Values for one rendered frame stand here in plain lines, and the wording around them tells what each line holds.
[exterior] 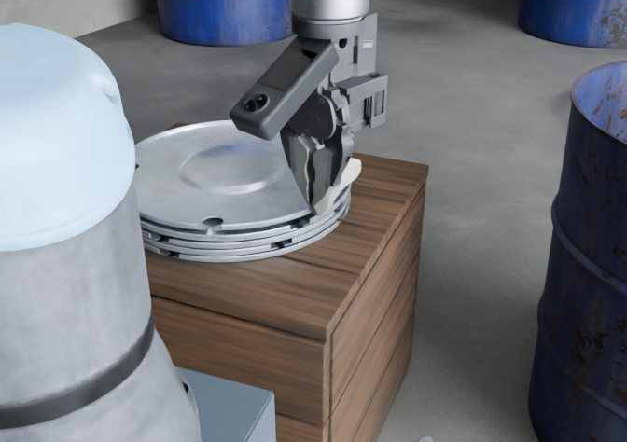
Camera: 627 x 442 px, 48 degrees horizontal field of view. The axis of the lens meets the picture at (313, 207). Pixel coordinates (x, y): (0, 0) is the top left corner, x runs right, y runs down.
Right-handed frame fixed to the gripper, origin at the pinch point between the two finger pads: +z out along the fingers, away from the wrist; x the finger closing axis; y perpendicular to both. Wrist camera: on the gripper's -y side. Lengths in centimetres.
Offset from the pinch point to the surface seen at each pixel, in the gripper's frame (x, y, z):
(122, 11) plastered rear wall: 221, 110, 35
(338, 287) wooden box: -7.4, -4.0, 4.9
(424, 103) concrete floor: 71, 120, 40
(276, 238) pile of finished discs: 1.2, -4.4, 2.5
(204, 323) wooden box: 1.4, -14.4, 8.3
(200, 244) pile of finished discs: 5.9, -10.9, 2.5
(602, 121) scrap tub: -11.6, 44.6, -0.1
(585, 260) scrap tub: -21.5, 22.1, 7.4
